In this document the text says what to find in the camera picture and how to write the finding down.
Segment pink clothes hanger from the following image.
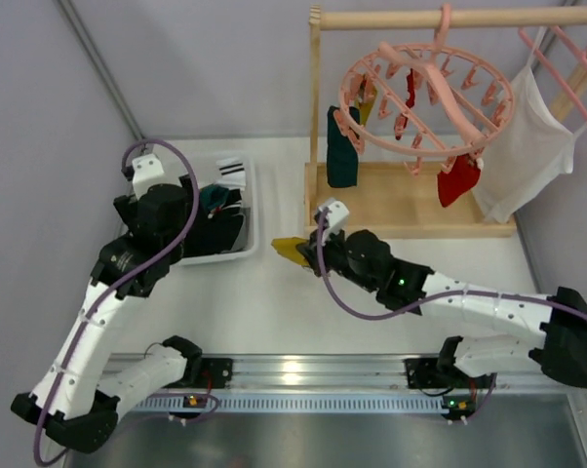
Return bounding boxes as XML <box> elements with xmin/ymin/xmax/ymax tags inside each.
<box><xmin>518</xmin><ymin>25</ymin><xmax>587</xmax><ymax>138</ymax></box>

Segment white black striped sock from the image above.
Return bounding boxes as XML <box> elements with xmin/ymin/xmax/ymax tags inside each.
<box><xmin>215</xmin><ymin>157</ymin><xmax>248</xmax><ymax>192</ymax></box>

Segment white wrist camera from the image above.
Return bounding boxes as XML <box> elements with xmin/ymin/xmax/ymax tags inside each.
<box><xmin>123</xmin><ymin>153</ymin><xmax>167</xmax><ymax>198</ymax></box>
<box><xmin>314</xmin><ymin>198</ymin><xmax>350</xmax><ymax>244</ymax></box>

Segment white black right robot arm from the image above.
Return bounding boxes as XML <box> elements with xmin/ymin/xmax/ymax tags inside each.
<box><xmin>295</xmin><ymin>230</ymin><xmax>587</xmax><ymax>388</ymax></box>

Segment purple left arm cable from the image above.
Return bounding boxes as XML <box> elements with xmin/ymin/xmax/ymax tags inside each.
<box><xmin>32</xmin><ymin>138</ymin><xmax>221</xmax><ymax>465</ymax></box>

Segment dark green sock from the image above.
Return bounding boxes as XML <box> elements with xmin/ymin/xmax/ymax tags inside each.
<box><xmin>326</xmin><ymin>105</ymin><xmax>359</xmax><ymax>188</ymax></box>
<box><xmin>199</xmin><ymin>184</ymin><xmax>229</xmax><ymax>215</ymax></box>

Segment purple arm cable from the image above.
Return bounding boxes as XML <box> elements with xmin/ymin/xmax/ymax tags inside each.
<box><xmin>32</xmin><ymin>138</ymin><xmax>221</xmax><ymax>465</ymax></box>
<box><xmin>315</xmin><ymin>207</ymin><xmax>587</xmax><ymax>379</ymax></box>

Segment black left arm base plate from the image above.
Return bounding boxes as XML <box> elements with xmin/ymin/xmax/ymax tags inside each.
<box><xmin>191</xmin><ymin>358</ymin><xmax>234</xmax><ymax>390</ymax></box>

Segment red sock front right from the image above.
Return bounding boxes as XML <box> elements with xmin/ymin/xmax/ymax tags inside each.
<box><xmin>437</xmin><ymin>155</ymin><xmax>481</xmax><ymax>208</ymax></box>

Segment white plastic basket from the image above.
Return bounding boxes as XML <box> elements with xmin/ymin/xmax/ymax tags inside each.
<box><xmin>177</xmin><ymin>150</ymin><xmax>259</xmax><ymax>266</ymax></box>

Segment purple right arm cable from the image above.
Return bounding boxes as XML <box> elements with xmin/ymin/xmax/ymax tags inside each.
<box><xmin>315</xmin><ymin>207</ymin><xmax>587</xmax><ymax>379</ymax></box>

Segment red sock inside ring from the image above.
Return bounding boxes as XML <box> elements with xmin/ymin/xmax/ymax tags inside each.
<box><xmin>406</xmin><ymin>68</ymin><xmax>418</xmax><ymax>108</ymax></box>

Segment aluminium mounting rail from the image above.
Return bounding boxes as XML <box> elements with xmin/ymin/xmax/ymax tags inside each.
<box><xmin>98</xmin><ymin>354</ymin><xmax>558</xmax><ymax>391</ymax></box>

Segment pink round clip hanger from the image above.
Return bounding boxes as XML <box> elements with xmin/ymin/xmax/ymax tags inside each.
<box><xmin>334</xmin><ymin>3</ymin><xmax>515</xmax><ymax>174</ymax></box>

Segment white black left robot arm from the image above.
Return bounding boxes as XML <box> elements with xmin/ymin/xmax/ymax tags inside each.
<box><xmin>11</xmin><ymin>183</ymin><xmax>202</xmax><ymax>453</ymax></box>

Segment black sock in basket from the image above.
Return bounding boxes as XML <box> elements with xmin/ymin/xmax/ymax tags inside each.
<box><xmin>183</xmin><ymin>189</ymin><xmax>251</xmax><ymax>258</ymax></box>

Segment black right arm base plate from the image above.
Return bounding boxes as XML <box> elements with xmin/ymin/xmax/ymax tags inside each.
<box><xmin>405</xmin><ymin>358</ymin><xmax>471</xmax><ymax>390</ymax></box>

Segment wooden clothes rack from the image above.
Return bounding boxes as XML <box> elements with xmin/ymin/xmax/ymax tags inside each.
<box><xmin>304</xmin><ymin>6</ymin><xmax>587</xmax><ymax>239</ymax></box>

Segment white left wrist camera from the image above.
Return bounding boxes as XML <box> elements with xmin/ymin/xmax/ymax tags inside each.
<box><xmin>123</xmin><ymin>153</ymin><xmax>167</xmax><ymax>198</ymax></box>

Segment white slotted cable duct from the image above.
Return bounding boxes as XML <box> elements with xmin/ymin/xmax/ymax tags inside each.
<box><xmin>134</xmin><ymin>393</ymin><xmax>473</xmax><ymax>414</ymax></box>

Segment mustard yellow sock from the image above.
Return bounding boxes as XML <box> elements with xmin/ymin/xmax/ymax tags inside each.
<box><xmin>271</xmin><ymin>237</ymin><xmax>309</xmax><ymax>268</ymax></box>

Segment yellow bear pattern sock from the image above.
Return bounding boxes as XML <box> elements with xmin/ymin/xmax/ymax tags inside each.
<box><xmin>355</xmin><ymin>74</ymin><xmax>377</xmax><ymax>126</ymax></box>

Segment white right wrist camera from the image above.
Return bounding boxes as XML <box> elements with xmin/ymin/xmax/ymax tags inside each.
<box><xmin>314</xmin><ymin>198</ymin><xmax>350</xmax><ymax>244</ymax></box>

